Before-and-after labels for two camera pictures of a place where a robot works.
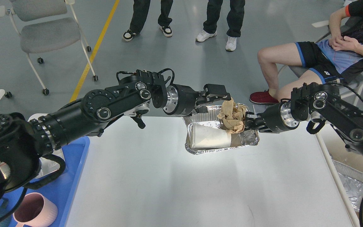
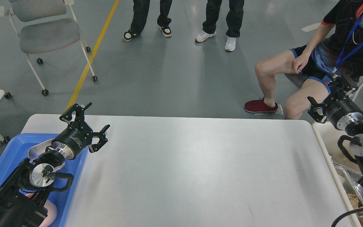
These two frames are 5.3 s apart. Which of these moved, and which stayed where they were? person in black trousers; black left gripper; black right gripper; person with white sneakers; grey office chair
Moved: black left gripper; black right gripper
Stayed: person in black trousers; person with white sneakers; grey office chair
